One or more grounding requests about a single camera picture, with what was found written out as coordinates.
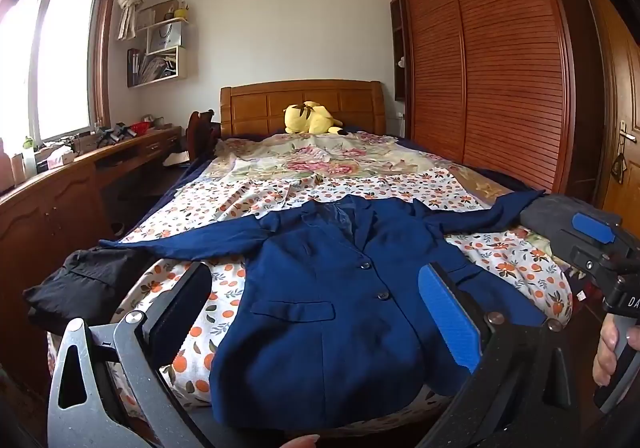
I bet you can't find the black garment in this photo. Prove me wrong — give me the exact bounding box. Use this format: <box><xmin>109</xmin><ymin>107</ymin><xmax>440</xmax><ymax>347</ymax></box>
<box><xmin>22</xmin><ymin>248</ymin><xmax>151</xmax><ymax>335</ymax></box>

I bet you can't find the dark wooden chair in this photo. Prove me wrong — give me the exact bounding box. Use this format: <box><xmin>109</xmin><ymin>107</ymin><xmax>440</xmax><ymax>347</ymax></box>
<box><xmin>186</xmin><ymin>110</ymin><xmax>222</xmax><ymax>165</ymax></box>

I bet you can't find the wooden louvered wardrobe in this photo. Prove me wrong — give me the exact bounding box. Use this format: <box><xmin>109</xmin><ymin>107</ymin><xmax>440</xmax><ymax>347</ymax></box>
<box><xmin>385</xmin><ymin>0</ymin><xmax>608</xmax><ymax>203</ymax></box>

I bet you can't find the wooden desk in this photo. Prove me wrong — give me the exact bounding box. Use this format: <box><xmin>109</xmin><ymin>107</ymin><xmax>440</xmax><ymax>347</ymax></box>
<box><xmin>0</xmin><ymin>125</ymin><xmax>189</xmax><ymax>399</ymax></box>

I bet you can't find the dark grey garment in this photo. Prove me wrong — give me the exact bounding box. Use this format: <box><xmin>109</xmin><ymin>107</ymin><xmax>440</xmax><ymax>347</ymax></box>
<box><xmin>519</xmin><ymin>194</ymin><xmax>623</xmax><ymax>254</ymax></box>

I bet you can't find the clear plastic bottle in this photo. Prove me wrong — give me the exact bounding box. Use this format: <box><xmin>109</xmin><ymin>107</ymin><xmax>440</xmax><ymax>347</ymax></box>
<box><xmin>22</xmin><ymin>137</ymin><xmax>39</xmax><ymax>175</ymax></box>

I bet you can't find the pink floral blanket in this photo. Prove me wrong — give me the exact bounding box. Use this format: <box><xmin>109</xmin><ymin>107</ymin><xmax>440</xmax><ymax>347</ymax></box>
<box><xmin>212</xmin><ymin>130</ymin><xmax>506</xmax><ymax>209</ymax></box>

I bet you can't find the person's right hand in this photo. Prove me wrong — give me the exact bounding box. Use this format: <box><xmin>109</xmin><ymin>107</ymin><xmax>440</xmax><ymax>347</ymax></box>
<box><xmin>592</xmin><ymin>312</ymin><xmax>624</xmax><ymax>387</ymax></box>

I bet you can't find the yellow plush toy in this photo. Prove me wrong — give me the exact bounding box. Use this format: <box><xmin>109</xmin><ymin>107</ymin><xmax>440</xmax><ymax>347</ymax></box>
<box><xmin>284</xmin><ymin>101</ymin><xmax>346</xmax><ymax>136</ymax></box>

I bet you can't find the wooden bed with floral sheet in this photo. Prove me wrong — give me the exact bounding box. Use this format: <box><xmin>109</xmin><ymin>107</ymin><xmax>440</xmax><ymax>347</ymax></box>
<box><xmin>47</xmin><ymin>167</ymin><xmax>576</xmax><ymax>429</ymax></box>

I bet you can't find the white paper bag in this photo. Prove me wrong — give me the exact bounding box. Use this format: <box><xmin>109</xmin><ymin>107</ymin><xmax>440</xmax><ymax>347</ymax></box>
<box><xmin>150</xmin><ymin>20</ymin><xmax>184</xmax><ymax>52</ymax></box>

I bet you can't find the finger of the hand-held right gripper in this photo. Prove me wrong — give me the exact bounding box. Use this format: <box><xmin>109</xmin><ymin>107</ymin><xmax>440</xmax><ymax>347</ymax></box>
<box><xmin>570</xmin><ymin>248</ymin><xmax>633</xmax><ymax>290</ymax></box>
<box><xmin>559</xmin><ymin>210</ymin><xmax>640</xmax><ymax>260</ymax></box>

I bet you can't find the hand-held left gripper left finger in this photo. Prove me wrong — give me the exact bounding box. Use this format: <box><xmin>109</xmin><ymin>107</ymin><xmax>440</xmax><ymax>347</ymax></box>
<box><xmin>46</xmin><ymin>262</ymin><xmax>216</xmax><ymax>448</ymax></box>

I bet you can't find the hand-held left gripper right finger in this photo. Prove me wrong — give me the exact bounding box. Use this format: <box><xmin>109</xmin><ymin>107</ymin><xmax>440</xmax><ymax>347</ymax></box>
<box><xmin>418</xmin><ymin>262</ymin><xmax>583</xmax><ymax>448</ymax></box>

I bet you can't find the stack of files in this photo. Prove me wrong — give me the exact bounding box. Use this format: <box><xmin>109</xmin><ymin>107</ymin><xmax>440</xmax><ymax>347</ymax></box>
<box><xmin>128</xmin><ymin>47</ymin><xmax>179</xmax><ymax>87</ymax></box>

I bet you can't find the blue suit jacket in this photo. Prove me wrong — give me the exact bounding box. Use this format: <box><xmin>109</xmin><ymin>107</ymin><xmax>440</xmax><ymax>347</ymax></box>
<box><xmin>99</xmin><ymin>188</ymin><xmax>548</xmax><ymax>429</ymax></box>

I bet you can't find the wooden door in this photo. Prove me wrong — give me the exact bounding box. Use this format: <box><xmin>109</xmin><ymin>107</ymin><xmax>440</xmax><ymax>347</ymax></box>
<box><xmin>580</xmin><ymin>0</ymin><xmax>640</xmax><ymax>229</ymax></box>

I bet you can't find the white wall shelf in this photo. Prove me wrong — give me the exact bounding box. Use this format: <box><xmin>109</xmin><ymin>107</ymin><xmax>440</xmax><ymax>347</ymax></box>
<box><xmin>127</xmin><ymin>0</ymin><xmax>192</xmax><ymax>89</ymax></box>

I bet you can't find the window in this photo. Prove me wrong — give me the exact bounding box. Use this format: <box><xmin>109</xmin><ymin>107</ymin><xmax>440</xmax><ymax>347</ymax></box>
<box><xmin>0</xmin><ymin>0</ymin><xmax>115</xmax><ymax>145</ymax></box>

